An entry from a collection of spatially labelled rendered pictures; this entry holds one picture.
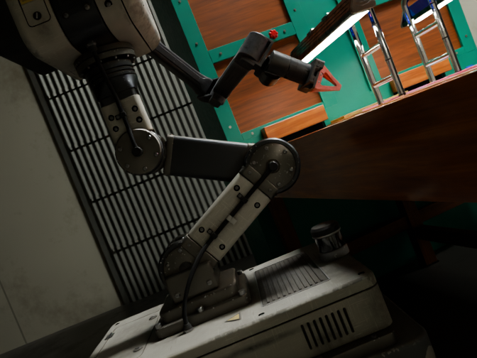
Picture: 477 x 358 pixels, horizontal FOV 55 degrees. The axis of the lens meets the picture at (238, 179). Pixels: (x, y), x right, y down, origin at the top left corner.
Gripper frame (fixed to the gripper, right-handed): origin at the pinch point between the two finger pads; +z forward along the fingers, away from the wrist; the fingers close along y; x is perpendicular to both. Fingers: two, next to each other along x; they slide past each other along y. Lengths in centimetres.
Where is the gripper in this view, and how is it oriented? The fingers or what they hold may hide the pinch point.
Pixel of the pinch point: (337, 87)
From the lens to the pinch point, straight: 126.1
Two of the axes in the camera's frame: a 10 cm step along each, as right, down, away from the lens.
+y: -1.7, 0.3, 9.9
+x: -3.1, 9.5, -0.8
